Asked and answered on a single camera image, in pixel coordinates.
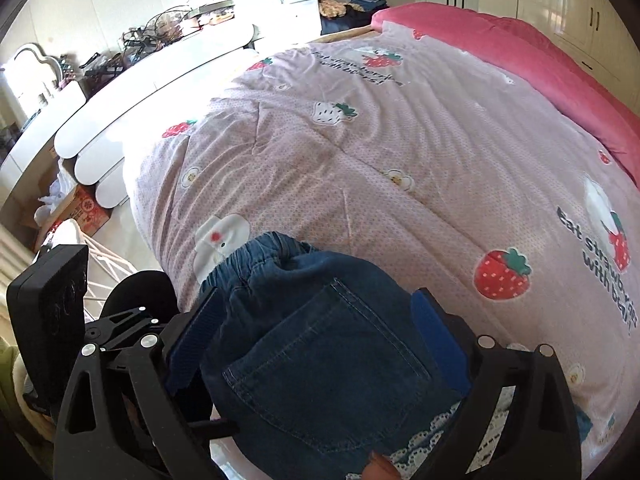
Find cardboard box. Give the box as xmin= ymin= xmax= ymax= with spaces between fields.
xmin=20 ymin=184 xmax=114 ymax=242

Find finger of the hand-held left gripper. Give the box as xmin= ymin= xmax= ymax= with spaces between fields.
xmin=83 ymin=308 xmax=164 ymax=352

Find blue denim pants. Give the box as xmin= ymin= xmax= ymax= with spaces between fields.
xmin=200 ymin=231 xmax=517 ymax=480

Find olive green cloth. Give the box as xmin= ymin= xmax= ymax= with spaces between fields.
xmin=0 ymin=335 xmax=32 ymax=437

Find pink strawberry printed quilt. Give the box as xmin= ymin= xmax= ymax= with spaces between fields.
xmin=122 ymin=20 xmax=640 ymax=467

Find pink comforter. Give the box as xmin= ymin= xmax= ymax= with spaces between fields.
xmin=371 ymin=1 xmax=640 ymax=187

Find white vanity mirror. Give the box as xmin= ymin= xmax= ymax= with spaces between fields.
xmin=4 ymin=42 xmax=54 ymax=112

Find white wire rack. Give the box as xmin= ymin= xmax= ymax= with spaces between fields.
xmin=39 ymin=219 xmax=167 ymax=322

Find white wardrobe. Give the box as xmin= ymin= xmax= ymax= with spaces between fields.
xmin=477 ymin=0 xmax=632 ymax=84

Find white plastic bag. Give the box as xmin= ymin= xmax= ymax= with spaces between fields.
xmin=34 ymin=169 xmax=77 ymax=222

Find wooden bed frame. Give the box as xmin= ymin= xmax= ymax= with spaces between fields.
xmin=304 ymin=24 xmax=377 ymax=47

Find white vanity desk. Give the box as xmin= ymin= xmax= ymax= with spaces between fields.
xmin=0 ymin=80 xmax=89 ymax=212

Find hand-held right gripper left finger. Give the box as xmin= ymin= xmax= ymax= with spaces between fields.
xmin=52 ymin=285 xmax=230 ymax=480

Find tangle of black cables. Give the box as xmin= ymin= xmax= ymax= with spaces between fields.
xmin=122 ymin=7 xmax=202 ymax=57

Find person's right hand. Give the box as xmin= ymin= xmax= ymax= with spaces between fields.
xmin=361 ymin=452 xmax=402 ymax=480

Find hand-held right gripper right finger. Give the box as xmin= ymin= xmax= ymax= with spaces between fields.
xmin=410 ymin=287 xmax=584 ymax=480

